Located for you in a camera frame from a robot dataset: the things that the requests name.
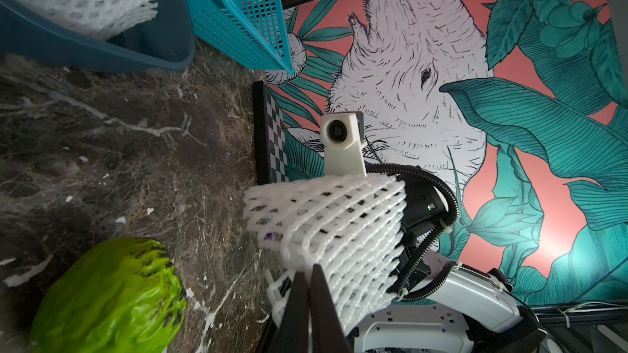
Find teal plastic basket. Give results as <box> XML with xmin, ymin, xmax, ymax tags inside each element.
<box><xmin>187</xmin><ymin>0</ymin><xmax>294</xmax><ymax>75</ymax></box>

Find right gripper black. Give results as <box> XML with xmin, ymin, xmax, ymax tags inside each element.
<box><xmin>400</xmin><ymin>176</ymin><xmax>447</xmax><ymax>235</ymax></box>

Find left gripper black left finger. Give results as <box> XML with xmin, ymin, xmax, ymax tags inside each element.
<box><xmin>268</xmin><ymin>272</ymin><xmax>310</xmax><ymax>353</ymax></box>

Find green custard apple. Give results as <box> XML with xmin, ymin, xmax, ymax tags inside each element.
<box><xmin>29</xmin><ymin>237</ymin><xmax>187</xmax><ymax>352</ymax></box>

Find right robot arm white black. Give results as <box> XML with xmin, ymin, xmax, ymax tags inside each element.
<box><xmin>245</xmin><ymin>174</ymin><xmax>546</xmax><ymax>352</ymax></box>

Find white foam net sleeve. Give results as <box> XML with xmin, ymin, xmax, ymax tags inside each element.
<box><xmin>243</xmin><ymin>174</ymin><xmax>407</xmax><ymax>334</ymax></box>

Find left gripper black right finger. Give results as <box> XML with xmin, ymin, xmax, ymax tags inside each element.
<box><xmin>310</xmin><ymin>264</ymin><xmax>353</xmax><ymax>353</ymax></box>

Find black white checkerboard plate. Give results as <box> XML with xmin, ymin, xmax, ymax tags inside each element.
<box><xmin>252</xmin><ymin>81</ymin><xmax>289</xmax><ymax>186</ymax></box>

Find dark blue small bin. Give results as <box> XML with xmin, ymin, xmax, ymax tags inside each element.
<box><xmin>1</xmin><ymin>0</ymin><xmax>196</xmax><ymax>74</ymax></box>

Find small purple object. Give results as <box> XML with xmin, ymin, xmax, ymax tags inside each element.
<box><xmin>264</xmin><ymin>232</ymin><xmax>281</xmax><ymax>242</ymax></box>

